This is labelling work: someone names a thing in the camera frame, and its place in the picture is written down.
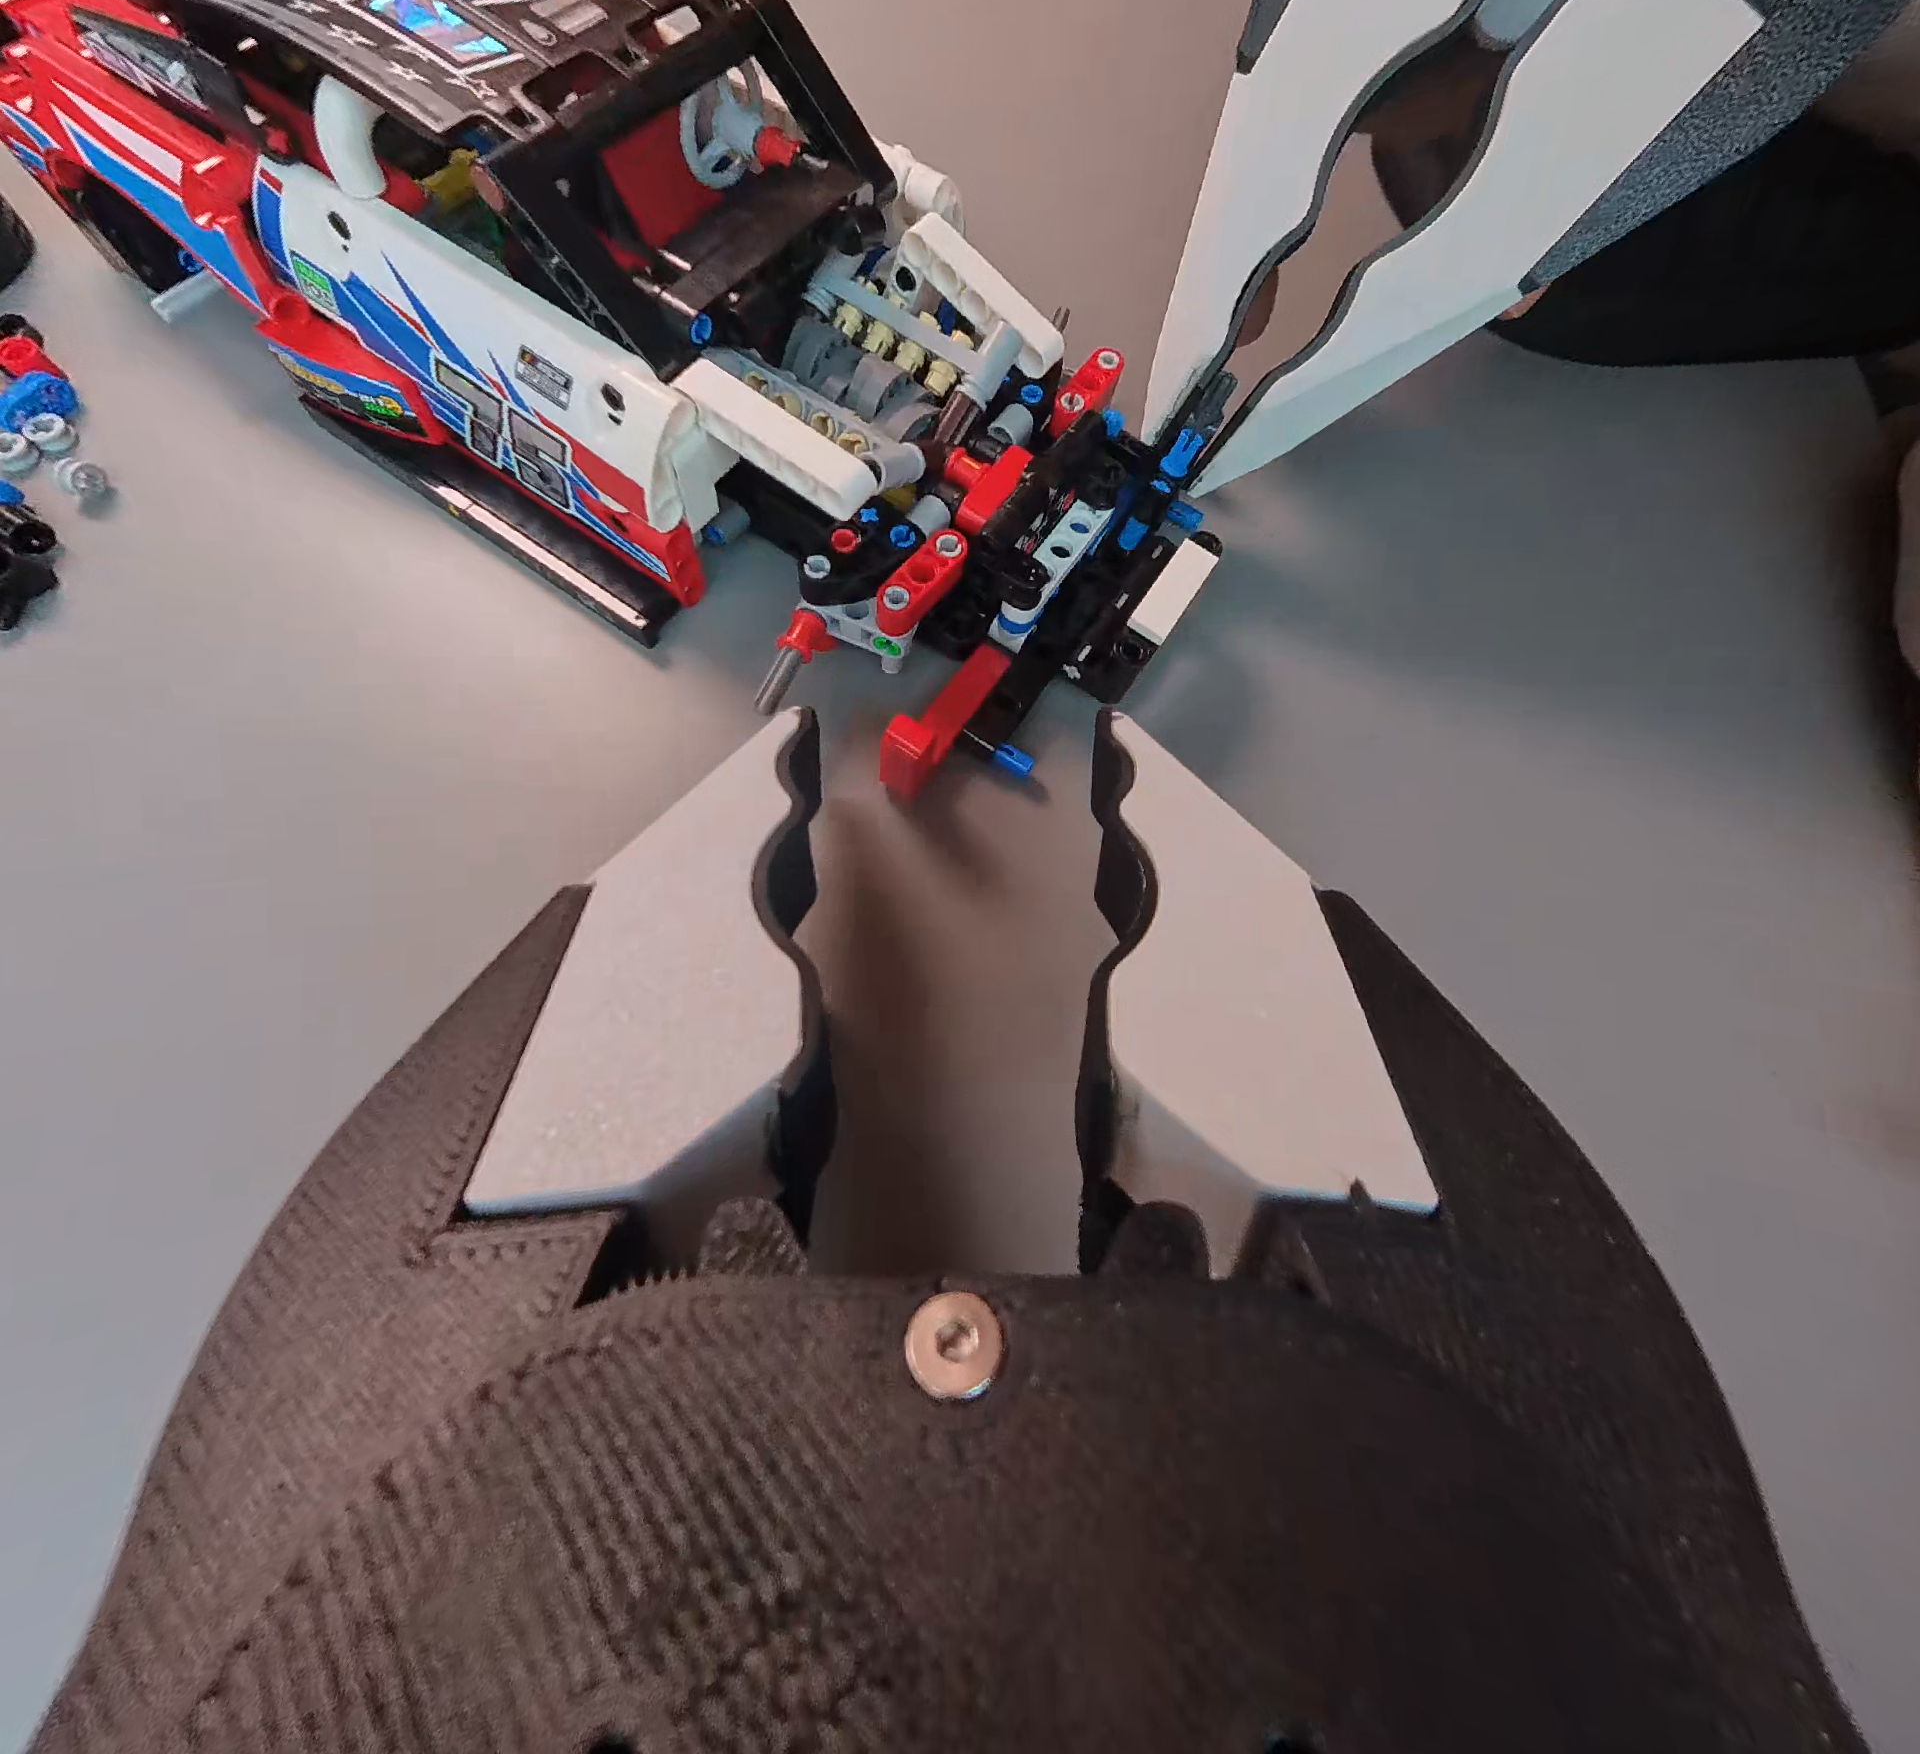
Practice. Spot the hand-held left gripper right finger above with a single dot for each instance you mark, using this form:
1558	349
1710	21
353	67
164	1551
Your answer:
1262	1034

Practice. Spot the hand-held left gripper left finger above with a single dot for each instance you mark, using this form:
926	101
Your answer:
661	1034

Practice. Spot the person's beige hoodie torso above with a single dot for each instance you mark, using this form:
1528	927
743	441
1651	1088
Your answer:
1890	511

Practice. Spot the heap of assorted loose bricks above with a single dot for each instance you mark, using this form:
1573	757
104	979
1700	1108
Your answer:
35	435

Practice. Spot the black toy tyre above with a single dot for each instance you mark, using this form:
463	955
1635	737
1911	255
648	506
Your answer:
10	248

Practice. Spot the grey desk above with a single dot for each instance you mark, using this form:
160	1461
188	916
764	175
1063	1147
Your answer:
1500	730

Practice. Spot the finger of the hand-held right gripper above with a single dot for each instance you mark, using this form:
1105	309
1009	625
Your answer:
1316	57
1574	134

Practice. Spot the toy brick race car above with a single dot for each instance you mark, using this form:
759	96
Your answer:
496	331

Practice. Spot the person's right hand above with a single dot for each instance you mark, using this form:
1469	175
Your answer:
1258	302

